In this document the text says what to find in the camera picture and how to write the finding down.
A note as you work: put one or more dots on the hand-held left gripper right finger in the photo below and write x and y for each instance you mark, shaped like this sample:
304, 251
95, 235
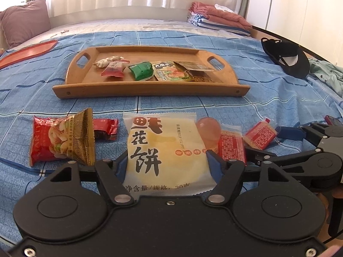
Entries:
214, 166

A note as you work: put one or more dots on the dark brown snack packet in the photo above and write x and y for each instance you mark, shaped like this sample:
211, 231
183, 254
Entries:
193, 65

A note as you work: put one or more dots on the cream candy packet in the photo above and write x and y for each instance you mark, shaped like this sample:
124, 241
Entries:
107, 61

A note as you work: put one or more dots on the green snack packet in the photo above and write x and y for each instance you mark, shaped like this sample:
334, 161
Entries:
140, 71

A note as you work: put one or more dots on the yellow orange snack packet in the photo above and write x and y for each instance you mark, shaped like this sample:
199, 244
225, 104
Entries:
171, 74

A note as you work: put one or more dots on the white bed sheet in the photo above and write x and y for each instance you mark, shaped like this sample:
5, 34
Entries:
134, 25

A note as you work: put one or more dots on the stack of folded blankets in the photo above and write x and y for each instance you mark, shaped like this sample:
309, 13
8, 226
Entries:
230, 18

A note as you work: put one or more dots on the small dark red packet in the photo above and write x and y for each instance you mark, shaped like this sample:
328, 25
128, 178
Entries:
105, 128

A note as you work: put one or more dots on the red and gold snack packet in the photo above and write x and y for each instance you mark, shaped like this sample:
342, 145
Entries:
53, 139

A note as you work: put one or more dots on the large pale pastry packet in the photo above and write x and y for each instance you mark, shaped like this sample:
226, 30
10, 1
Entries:
166, 150

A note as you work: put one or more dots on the orange plastic tray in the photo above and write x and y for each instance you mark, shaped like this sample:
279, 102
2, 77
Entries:
29, 52

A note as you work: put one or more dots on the teal garment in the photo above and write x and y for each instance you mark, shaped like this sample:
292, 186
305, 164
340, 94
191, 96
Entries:
329, 75

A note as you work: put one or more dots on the red label snack packet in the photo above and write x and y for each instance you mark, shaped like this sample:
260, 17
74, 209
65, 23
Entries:
231, 144
260, 133

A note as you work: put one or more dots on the blue checked blanket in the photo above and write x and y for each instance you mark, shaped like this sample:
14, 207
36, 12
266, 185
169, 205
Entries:
160, 104

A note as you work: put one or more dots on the wooden bed frame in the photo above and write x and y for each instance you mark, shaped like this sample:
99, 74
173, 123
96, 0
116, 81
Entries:
258, 33

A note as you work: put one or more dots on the white cloth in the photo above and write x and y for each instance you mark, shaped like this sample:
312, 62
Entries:
222, 6

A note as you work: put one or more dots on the pink red candy packet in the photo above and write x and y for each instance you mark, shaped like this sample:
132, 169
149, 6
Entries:
114, 69

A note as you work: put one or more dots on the white wardrobe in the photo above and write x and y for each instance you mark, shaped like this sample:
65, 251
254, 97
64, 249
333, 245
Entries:
294, 5

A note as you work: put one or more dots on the black cap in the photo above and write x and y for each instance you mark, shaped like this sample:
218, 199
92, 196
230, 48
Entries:
297, 64

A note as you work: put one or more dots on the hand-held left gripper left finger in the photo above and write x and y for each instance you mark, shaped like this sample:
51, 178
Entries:
122, 171

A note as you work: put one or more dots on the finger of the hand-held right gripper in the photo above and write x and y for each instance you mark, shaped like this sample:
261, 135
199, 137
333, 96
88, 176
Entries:
290, 133
262, 155

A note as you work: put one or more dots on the folded blue striped blanket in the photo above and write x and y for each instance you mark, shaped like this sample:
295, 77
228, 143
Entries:
209, 24

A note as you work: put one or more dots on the purple pillow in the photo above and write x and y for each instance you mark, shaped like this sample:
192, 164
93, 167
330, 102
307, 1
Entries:
24, 21

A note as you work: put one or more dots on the pink jelly cup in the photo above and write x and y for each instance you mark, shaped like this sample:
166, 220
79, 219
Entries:
207, 128

